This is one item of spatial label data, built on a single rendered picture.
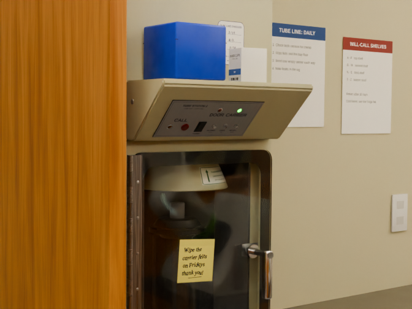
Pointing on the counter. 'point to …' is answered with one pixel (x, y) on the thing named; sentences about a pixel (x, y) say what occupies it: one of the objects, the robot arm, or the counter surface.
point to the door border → (135, 211)
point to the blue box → (184, 51)
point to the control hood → (290, 102)
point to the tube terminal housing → (222, 8)
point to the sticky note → (195, 260)
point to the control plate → (191, 106)
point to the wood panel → (62, 154)
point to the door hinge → (129, 228)
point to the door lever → (264, 269)
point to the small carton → (247, 65)
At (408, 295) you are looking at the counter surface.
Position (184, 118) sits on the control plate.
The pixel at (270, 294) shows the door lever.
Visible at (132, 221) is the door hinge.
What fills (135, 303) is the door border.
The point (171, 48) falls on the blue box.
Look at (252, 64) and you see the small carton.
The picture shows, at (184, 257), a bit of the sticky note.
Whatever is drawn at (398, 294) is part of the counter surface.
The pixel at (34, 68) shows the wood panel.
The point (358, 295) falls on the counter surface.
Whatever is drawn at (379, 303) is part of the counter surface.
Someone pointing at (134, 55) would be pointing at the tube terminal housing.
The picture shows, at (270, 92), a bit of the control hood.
